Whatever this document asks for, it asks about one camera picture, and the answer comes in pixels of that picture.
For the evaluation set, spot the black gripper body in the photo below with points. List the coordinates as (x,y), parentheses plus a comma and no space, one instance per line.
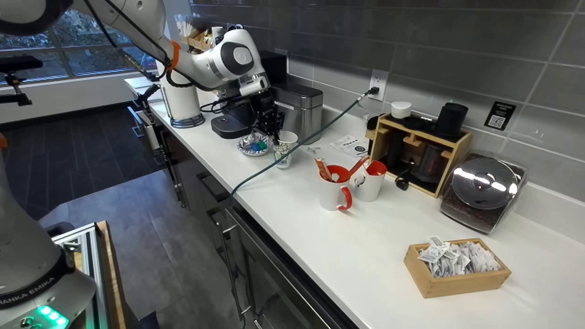
(262,107)

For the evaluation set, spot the printed paper coffee cup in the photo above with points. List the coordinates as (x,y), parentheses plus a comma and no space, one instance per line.
(285,150)

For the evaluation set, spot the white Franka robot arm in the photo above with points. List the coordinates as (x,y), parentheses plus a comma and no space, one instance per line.
(231,57)

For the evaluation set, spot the small bowl with colourful items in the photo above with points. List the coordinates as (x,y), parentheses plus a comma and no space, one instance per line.
(251,149)

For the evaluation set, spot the silver metal bin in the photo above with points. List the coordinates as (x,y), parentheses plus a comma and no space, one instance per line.
(302,110)

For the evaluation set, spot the black silver Keurig coffee machine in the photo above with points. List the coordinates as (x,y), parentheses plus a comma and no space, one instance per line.
(229,127)

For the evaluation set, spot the small white cup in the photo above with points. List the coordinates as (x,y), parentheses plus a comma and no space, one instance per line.
(401,110)

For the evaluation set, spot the orange stirrer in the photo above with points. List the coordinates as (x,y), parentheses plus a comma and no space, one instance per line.
(322,171)
(357,165)

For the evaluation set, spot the white printed paper sheet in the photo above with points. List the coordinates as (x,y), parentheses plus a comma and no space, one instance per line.
(340,145)

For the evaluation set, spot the black paper towel holder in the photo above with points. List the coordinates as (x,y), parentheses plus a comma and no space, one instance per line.
(189,121)

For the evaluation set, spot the white kettle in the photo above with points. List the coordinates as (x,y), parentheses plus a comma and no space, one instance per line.
(183,101)

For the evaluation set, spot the dark wood cabinet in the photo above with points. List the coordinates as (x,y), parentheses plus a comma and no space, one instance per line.
(194,183)

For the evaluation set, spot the white mug with red inside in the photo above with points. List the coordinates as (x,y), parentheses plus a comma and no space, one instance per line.
(368,185)

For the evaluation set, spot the black clamp stand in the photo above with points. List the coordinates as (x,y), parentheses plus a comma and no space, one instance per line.
(143,101)

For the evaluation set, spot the small black knob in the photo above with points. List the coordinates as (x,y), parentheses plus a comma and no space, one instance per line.
(401,183)

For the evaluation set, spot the wooden organizer rack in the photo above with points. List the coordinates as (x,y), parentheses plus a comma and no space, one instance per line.
(421,158)

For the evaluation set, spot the stainless dishwasher front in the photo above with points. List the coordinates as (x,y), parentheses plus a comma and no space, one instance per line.
(275,286)

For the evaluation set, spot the black canister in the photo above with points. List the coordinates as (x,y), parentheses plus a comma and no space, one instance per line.
(452,121)

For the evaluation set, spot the wooden board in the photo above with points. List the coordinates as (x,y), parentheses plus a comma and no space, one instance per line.
(112,275)

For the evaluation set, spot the chrome round lid appliance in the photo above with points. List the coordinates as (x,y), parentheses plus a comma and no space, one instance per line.
(481,189)

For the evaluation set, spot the black QR code sign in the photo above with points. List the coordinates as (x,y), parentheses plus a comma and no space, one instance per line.
(499,116)

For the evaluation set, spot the white sugar packets pile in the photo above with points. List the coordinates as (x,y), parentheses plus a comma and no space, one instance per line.
(457,258)

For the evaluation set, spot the wooden packet box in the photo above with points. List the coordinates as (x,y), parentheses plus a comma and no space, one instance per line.
(457,286)

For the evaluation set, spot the white wall outlet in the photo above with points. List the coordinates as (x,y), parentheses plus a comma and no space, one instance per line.
(379,79)

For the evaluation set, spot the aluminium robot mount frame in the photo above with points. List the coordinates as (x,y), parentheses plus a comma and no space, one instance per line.
(84,267)

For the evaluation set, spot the black camera stand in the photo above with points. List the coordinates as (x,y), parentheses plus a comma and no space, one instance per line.
(19,65)

